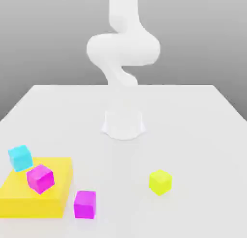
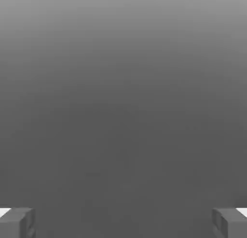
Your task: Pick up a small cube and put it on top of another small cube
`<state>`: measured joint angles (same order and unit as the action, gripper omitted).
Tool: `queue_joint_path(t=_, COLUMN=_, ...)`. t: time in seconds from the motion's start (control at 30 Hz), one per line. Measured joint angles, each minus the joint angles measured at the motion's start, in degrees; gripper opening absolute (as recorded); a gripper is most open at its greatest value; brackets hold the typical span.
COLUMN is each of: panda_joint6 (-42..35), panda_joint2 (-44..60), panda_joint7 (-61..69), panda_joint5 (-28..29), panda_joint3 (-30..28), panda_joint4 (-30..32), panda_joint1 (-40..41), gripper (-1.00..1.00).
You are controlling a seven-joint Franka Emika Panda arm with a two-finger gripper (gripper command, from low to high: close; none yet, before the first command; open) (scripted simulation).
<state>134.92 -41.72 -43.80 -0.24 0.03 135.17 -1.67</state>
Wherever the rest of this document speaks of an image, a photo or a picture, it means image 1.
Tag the large yellow box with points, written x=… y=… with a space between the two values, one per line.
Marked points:
x=17 y=201

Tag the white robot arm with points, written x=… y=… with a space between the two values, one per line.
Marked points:
x=123 y=49

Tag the small lime cube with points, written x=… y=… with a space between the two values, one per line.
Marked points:
x=160 y=182

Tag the small magenta cube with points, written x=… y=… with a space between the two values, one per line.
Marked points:
x=85 y=204
x=40 y=179

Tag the small cyan cube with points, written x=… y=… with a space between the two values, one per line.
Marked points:
x=20 y=158

